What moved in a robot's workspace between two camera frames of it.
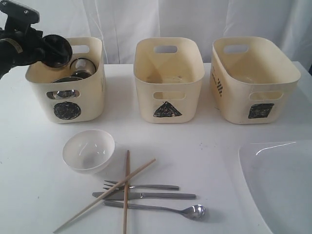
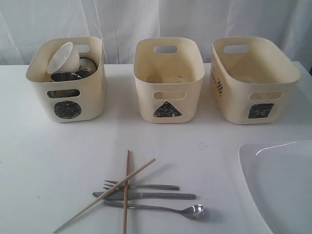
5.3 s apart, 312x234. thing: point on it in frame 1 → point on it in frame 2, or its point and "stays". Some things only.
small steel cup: (82, 68) stays
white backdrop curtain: (119, 24) stays
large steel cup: (57, 50) → (60, 76)
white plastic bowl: (88, 151) → (66, 59)
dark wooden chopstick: (125, 215) stays
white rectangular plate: (279, 176) stays
